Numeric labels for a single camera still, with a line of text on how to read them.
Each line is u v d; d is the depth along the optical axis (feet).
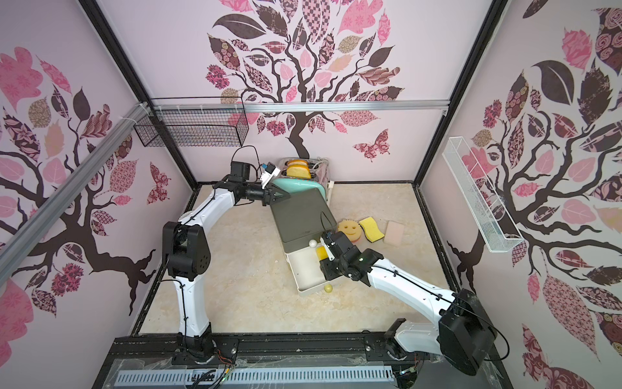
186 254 1.80
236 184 2.41
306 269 2.70
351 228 3.29
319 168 3.39
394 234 3.29
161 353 2.40
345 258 1.99
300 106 3.03
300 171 3.21
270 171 2.64
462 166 2.89
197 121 4.48
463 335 1.31
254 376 2.29
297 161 3.36
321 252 2.44
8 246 1.62
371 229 3.29
